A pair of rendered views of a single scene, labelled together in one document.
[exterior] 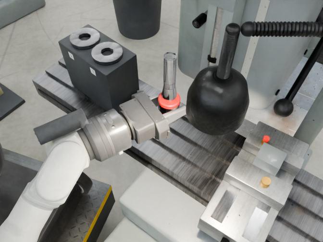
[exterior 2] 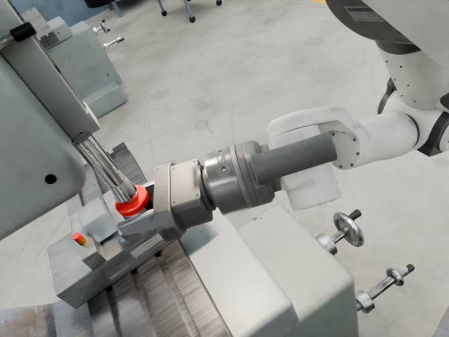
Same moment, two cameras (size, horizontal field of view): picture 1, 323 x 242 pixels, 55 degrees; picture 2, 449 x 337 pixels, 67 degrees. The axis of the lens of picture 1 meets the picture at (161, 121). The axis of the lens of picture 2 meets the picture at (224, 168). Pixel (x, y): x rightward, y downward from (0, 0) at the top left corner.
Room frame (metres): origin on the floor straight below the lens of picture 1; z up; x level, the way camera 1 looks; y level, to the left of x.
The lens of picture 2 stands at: (0.61, 0.31, 1.57)
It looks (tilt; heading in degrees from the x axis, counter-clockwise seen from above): 42 degrees down; 221
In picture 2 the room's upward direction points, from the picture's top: 24 degrees counter-clockwise
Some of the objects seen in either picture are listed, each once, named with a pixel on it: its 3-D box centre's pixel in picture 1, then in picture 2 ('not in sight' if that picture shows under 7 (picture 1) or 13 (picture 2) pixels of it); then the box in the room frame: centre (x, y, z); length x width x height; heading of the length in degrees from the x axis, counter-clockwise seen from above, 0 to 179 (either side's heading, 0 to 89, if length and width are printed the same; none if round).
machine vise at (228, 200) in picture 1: (257, 180); (123, 227); (0.36, -0.25, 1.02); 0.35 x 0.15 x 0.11; 146
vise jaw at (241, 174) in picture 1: (256, 182); (126, 210); (0.34, -0.23, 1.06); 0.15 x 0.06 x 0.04; 56
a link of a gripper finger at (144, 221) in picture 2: (159, 97); (141, 225); (0.46, 0.00, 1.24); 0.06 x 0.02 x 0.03; 121
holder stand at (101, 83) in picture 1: (100, 69); not in sight; (0.73, 0.19, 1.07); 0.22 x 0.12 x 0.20; 48
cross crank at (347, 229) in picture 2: not in sight; (339, 236); (0.07, 0.14, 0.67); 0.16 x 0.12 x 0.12; 143
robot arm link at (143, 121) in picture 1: (129, 125); (203, 190); (0.38, 0.07, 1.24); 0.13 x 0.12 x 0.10; 31
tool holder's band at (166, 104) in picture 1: (169, 99); (131, 199); (0.43, -0.02, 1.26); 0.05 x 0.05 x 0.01
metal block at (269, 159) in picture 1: (268, 161); (98, 219); (0.39, -0.27, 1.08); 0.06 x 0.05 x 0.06; 56
